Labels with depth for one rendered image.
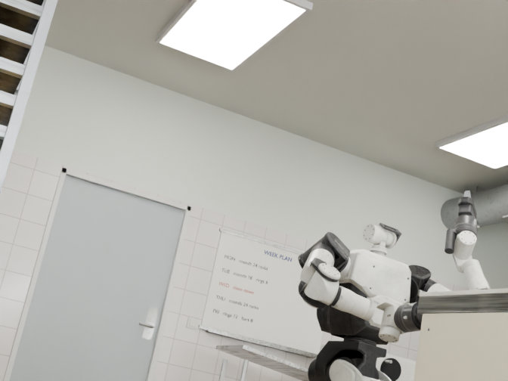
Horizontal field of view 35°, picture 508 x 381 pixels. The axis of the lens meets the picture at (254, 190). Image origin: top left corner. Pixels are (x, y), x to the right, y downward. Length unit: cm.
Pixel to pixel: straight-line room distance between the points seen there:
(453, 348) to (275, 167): 506
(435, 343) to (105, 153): 470
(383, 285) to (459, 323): 71
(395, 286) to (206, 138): 421
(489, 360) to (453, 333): 15
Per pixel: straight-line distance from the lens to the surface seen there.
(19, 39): 233
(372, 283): 287
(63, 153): 657
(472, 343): 219
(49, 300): 642
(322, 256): 272
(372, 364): 291
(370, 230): 299
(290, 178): 719
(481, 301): 222
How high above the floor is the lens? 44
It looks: 16 degrees up
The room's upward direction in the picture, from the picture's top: 12 degrees clockwise
